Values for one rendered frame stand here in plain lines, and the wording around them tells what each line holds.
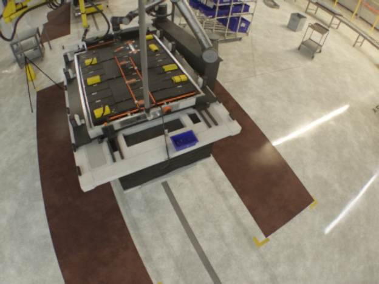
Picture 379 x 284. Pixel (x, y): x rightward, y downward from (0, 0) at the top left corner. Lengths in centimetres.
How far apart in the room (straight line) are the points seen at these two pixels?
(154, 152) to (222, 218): 123
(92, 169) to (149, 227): 102
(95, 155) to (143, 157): 46
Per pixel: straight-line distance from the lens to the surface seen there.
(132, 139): 222
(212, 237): 264
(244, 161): 313
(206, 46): 272
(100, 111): 216
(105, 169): 202
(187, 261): 256
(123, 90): 240
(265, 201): 297
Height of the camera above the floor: 255
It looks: 54 degrees down
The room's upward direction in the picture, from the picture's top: 8 degrees clockwise
